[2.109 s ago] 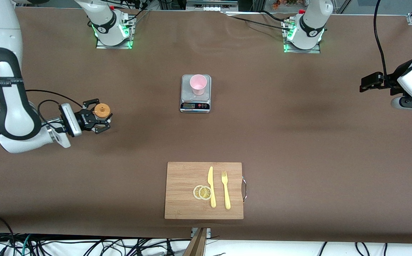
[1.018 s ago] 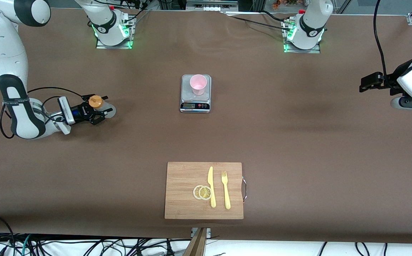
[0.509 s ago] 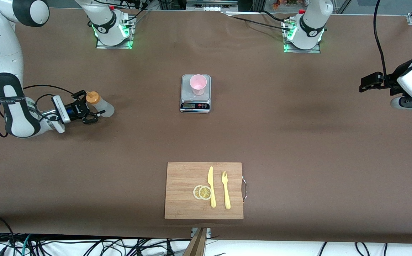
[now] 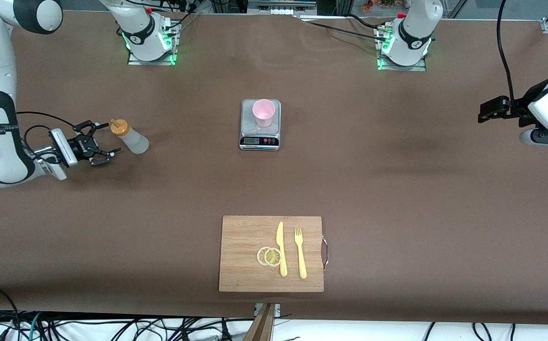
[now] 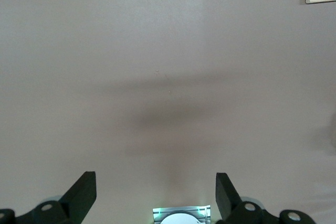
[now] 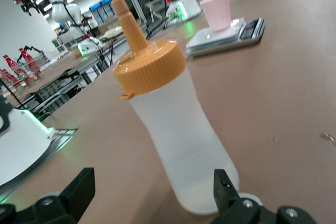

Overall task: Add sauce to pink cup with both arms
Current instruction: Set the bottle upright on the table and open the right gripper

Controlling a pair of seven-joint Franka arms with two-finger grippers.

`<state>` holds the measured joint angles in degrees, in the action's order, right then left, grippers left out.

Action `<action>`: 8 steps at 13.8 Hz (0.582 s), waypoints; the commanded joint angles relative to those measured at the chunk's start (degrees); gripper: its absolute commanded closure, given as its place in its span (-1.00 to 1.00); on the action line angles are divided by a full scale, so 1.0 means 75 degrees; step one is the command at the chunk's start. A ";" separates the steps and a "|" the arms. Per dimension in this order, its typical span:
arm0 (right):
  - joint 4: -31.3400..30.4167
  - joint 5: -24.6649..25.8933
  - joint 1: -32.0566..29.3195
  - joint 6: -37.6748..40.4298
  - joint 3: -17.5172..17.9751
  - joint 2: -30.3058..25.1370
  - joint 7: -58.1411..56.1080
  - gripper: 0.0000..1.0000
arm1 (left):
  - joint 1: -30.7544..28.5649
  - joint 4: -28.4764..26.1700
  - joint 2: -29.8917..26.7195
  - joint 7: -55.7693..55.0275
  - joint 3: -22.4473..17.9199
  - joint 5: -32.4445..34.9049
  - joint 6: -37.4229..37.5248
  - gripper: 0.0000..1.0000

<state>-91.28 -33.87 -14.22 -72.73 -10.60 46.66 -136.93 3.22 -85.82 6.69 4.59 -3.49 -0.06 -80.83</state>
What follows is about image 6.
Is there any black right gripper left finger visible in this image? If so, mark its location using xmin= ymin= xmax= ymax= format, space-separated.
xmin=0 ymin=167 xmax=96 ymax=224

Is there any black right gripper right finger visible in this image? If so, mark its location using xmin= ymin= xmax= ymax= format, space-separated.
xmin=209 ymin=168 xmax=319 ymax=224

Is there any translucent sauce bottle orange cap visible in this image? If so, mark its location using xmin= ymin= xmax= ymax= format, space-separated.
xmin=111 ymin=0 xmax=240 ymax=215

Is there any pink plastic cup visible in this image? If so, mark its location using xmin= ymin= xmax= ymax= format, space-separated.
xmin=199 ymin=0 xmax=232 ymax=32

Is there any red cola bottle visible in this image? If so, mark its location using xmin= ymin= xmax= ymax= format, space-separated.
xmin=2 ymin=54 xmax=27 ymax=86
xmin=18 ymin=47 xmax=43 ymax=78

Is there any silver digital kitchen scale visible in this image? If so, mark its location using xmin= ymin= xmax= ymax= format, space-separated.
xmin=185 ymin=17 xmax=266 ymax=57

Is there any blue display fridge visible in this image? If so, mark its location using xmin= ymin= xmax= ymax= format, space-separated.
xmin=88 ymin=0 xmax=117 ymax=25

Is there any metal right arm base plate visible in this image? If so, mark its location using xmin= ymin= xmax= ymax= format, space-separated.
xmin=0 ymin=128 xmax=78 ymax=201

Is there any aluminium frame workbench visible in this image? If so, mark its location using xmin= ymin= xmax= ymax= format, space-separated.
xmin=15 ymin=34 xmax=127 ymax=116

